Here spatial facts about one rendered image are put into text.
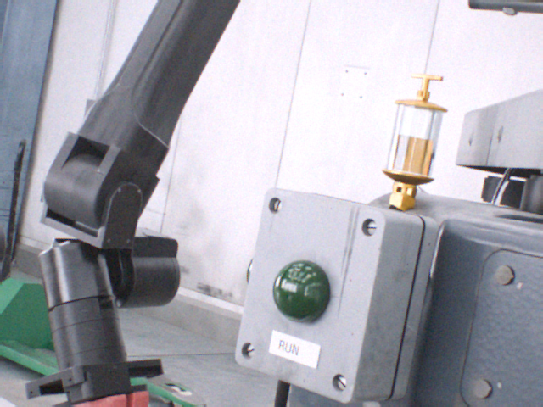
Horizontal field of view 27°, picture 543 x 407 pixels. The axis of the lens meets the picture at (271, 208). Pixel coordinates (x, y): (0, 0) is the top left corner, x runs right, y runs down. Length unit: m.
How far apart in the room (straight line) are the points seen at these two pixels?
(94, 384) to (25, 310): 5.35
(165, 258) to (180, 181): 7.05
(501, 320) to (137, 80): 0.49
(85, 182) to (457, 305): 0.44
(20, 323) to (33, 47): 3.45
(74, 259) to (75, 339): 0.07
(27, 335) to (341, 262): 5.76
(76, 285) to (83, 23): 8.20
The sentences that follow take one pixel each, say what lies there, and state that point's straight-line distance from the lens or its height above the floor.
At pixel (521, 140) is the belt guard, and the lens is 0.74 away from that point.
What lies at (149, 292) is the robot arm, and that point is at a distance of 0.99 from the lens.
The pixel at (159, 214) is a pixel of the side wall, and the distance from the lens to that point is 8.17.
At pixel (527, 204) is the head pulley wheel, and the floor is 1.34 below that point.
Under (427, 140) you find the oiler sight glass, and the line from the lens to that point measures 0.59.
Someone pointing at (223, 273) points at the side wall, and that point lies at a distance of 7.69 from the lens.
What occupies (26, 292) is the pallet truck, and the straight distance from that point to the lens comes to 6.26.
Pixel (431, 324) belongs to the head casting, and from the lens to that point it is 0.55.
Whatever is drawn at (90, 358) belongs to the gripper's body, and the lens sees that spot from 0.92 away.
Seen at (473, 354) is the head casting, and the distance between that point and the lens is 0.54.
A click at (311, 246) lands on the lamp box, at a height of 1.31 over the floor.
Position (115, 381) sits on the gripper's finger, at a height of 1.14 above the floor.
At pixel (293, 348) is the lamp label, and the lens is 0.54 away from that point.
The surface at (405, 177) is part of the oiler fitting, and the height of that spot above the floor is 1.35.
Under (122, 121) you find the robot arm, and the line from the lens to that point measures 0.92.
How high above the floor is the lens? 1.35
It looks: 3 degrees down
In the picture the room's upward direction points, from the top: 11 degrees clockwise
